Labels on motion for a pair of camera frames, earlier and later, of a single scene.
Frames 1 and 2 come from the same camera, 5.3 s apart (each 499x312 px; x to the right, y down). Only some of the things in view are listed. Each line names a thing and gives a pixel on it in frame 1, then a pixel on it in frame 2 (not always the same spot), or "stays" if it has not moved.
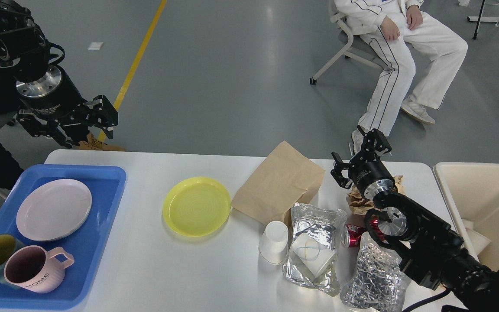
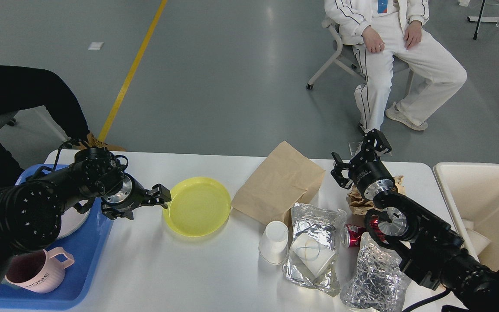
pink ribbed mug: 35,268 stays
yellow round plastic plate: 196,206 stays
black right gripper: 372,177 stays
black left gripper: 54,93 to 127,195
